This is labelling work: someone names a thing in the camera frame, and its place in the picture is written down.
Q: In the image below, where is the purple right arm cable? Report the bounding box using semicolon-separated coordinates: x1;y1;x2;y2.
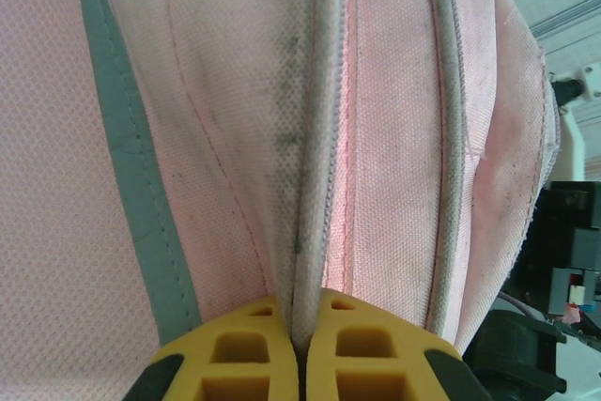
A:
500;291;541;322

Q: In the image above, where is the pink backpack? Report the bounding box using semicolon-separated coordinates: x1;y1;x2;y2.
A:
0;0;563;364

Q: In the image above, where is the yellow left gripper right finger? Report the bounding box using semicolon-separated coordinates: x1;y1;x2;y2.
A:
303;286;490;401

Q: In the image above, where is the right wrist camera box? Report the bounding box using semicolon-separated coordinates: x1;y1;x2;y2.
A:
547;61;601;182

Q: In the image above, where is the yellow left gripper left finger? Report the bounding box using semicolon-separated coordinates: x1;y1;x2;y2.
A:
123;294;301;401

